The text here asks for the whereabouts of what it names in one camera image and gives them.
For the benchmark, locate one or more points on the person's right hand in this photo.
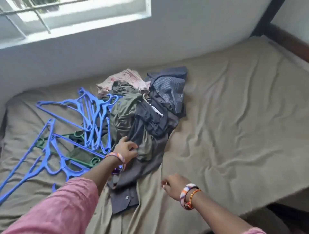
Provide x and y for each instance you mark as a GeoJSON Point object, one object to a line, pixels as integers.
{"type": "Point", "coordinates": [176, 185]}

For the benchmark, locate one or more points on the person's left hand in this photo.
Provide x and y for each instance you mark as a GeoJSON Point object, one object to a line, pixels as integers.
{"type": "Point", "coordinates": [125, 150]}

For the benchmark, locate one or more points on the olive green button shirt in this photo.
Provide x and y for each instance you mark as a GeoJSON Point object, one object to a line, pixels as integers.
{"type": "Point", "coordinates": [123, 111]}

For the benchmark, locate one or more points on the pile of blue hangers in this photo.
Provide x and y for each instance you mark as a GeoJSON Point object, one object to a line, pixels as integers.
{"type": "Point", "coordinates": [91, 115]}

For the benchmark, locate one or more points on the grey button shirt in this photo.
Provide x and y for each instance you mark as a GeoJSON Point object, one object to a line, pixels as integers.
{"type": "Point", "coordinates": [125, 200]}

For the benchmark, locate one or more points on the pink floral striped garment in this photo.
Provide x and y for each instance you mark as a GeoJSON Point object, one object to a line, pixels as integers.
{"type": "Point", "coordinates": [123, 79]}

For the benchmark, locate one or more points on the blue striped shirt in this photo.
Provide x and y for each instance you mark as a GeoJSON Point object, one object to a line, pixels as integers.
{"type": "Point", "coordinates": [169, 87]}

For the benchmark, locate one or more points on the person's right forearm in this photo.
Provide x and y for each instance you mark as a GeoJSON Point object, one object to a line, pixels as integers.
{"type": "Point", "coordinates": [217, 217]}

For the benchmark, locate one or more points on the bed with beige sheet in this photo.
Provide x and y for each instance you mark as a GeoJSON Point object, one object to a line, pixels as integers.
{"type": "Point", "coordinates": [241, 120]}

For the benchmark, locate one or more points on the dark wooden bed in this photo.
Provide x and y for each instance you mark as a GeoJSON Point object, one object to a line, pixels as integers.
{"type": "Point", "coordinates": [282, 33]}

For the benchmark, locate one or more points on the striped orange purple bangle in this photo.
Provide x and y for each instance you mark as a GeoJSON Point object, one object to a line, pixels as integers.
{"type": "Point", "coordinates": [117, 156]}

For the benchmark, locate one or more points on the striped white purple bangle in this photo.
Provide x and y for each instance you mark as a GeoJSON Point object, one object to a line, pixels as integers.
{"type": "Point", "coordinates": [186, 193]}

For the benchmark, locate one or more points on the white framed window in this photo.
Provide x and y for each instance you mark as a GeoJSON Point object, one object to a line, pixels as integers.
{"type": "Point", "coordinates": [72, 19]}

